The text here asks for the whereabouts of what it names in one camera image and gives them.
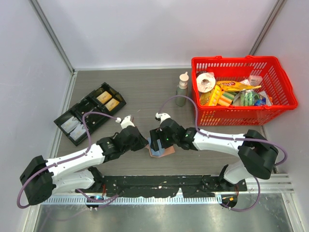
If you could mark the green pump bottle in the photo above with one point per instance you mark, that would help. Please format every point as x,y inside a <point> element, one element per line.
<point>182,89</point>

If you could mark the silver card stack lower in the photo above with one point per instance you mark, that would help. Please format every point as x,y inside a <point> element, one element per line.
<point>78,132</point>

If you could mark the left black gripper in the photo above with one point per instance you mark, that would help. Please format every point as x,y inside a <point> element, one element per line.
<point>142,142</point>

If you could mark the yellow green sponge pack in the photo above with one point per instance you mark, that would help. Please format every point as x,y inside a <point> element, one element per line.
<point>220,97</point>

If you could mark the black card organizer tray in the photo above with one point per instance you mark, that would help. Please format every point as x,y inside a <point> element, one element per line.
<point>86,111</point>

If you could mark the silver card stack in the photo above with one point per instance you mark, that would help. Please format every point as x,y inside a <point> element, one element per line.
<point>70,124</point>
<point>78,132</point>

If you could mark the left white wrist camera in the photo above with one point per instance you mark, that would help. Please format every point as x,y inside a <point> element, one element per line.
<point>126,122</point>

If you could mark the toilet paper roll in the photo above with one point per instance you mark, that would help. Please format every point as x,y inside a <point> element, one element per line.
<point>205,82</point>

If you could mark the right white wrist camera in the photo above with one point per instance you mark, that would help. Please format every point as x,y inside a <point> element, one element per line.
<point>161,117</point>

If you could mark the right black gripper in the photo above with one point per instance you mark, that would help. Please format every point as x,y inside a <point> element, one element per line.
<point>156,134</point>

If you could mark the yellow chips bag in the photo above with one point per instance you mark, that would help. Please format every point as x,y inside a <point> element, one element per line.
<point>233,86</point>

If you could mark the blue packaged item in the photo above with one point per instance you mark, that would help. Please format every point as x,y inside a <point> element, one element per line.
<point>262,101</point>

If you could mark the gold card stack upper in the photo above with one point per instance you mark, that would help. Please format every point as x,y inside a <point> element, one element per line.
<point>104,97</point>

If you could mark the gold card stack lower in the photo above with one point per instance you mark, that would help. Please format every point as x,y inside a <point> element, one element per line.
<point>111,104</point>

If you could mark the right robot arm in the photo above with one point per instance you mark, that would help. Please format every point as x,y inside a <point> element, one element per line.
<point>256,157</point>

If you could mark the pink card holder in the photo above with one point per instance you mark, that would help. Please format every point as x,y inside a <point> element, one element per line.
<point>161,152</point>

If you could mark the gold card stack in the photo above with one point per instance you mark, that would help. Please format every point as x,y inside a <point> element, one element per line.
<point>104,97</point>
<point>111,104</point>

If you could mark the silver card stack upper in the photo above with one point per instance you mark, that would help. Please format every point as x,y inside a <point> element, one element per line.
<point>70,124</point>

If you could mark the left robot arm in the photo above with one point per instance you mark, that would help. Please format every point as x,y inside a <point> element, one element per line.
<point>39,177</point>

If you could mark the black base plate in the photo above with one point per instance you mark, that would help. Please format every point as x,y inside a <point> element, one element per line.
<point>163,186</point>

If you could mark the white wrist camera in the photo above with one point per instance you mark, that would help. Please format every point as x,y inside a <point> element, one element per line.
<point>161,117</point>
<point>126,122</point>

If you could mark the green packaged item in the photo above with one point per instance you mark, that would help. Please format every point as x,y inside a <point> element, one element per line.
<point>247,98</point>

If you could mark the red shopping basket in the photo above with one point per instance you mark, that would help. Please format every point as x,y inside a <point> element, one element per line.
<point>274,96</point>

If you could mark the white small packet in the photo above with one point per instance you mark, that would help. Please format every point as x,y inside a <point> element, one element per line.
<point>255,80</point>

